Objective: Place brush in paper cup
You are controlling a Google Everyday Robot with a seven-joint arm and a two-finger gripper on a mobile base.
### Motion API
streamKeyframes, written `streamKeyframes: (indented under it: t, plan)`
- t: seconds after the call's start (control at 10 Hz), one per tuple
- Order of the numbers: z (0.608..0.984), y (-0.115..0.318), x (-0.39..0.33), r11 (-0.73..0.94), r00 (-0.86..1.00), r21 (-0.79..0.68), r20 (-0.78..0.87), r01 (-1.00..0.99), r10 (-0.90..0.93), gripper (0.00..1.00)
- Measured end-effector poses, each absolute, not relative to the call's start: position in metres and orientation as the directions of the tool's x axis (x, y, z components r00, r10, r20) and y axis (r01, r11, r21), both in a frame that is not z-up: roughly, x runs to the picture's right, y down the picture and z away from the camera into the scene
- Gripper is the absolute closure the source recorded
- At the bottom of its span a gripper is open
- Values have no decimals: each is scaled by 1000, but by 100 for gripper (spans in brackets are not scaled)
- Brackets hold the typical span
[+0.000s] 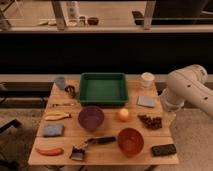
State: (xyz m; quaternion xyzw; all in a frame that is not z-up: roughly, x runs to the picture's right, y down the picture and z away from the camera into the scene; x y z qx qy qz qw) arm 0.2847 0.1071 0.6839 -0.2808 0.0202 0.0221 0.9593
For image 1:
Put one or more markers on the black handled brush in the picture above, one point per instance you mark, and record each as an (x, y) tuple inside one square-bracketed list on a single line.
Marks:
[(78, 152)]

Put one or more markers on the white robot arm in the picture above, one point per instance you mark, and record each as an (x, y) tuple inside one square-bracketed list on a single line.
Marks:
[(187, 84)]

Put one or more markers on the blue tipped cup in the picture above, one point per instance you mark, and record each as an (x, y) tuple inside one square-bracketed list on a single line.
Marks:
[(60, 83)]

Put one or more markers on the green plastic tray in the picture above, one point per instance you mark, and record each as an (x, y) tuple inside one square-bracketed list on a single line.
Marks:
[(103, 89)]

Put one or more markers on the purple bowl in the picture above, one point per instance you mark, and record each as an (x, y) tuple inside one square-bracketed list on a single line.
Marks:
[(91, 117)]

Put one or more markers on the black binder clip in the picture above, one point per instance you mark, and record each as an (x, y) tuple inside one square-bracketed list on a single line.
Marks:
[(71, 90)]

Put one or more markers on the blue square cloth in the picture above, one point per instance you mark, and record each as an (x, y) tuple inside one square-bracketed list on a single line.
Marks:
[(146, 101)]

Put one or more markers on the small metal spoon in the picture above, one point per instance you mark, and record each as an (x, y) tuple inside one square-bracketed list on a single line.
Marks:
[(63, 104)]

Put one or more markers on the bunch of dark grapes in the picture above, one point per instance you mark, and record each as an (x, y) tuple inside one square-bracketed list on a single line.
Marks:
[(151, 123)]

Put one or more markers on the yellow banana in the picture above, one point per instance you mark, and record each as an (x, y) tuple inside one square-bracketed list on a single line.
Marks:
[(56, 116)]

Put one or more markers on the dark red background bowl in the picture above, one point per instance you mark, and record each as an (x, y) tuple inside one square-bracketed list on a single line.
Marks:
[(93, 21)]

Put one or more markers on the small green jar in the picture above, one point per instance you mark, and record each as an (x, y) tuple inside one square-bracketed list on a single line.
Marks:
[(82, 21)]

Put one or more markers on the blue sponge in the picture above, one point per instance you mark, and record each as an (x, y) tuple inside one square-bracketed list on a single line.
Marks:
[(53, 130)]

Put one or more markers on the white background bottle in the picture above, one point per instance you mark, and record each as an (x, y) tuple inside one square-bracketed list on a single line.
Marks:
[(72, 12)]

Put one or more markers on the black rectangular sponge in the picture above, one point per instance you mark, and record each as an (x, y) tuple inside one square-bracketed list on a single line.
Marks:
[(163, 150)]

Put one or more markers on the red chili pepper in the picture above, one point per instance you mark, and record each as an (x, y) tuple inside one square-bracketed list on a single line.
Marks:
[(50, 152)]

